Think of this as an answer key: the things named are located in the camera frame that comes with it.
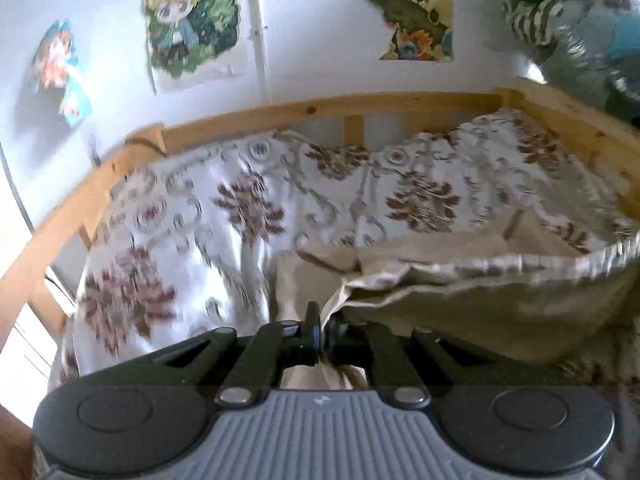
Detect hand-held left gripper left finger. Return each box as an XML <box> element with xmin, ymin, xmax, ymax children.
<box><xmin>114</xmin><ymin>302</ymin><xmax>323</xmax><ymax>407</ymax></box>

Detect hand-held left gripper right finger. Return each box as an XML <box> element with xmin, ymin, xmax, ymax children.
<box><xmin>323</xmin><ymin>315</ymin><xmax>542</xmax><ymax>407</ymax></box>

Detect beige hooded zip jacket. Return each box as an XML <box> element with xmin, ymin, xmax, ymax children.
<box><xmin>272</xmin><ymin>210</ymin><xmax>640</xmax><ymax>392</ymax></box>

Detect white floral blanket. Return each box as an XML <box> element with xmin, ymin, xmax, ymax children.
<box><xmin>57</xmin><ymin>110</ymin><xmax>640</xmax><ymax>391</ymax></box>

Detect white floral pillow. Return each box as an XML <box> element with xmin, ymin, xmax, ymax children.
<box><xmin>100</xmin><ymin>130</ymin><xmax>373</xmax><ymax>246</ymax></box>
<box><xmin>367</xmin><ymin>109</ymin><xmax>631</xmax><ymax>256</ymax></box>

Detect wooden bed frame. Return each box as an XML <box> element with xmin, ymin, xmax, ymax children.
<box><xmin>0</xmin><ymin>87</ymin><xmax>640</xmax><ymax>341</ymax></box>

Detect white wall pipe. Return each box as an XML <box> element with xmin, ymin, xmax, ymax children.
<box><xmin>245</xmin><ymin>0</ymin><xmax>273</xmax><ymax>106</ymax></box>

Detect blond cartoon figure wall poster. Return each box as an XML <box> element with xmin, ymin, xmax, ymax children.
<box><xmin>142</xmin><ymin>0</ymin><xmax>251</xmax><ymax>93</ymax></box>

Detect landscape painting wall poster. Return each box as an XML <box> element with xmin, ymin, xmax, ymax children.
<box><xmin>361</xmin><ymin>0</ymin><xmax>455</xmax><ymax>63</ymax></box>

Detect small cartoon figure wall poster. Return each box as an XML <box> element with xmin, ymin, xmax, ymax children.
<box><xmin>30</xmin><ymin>20</ymin><xmax>93</xmax><ymax>126</ymax></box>

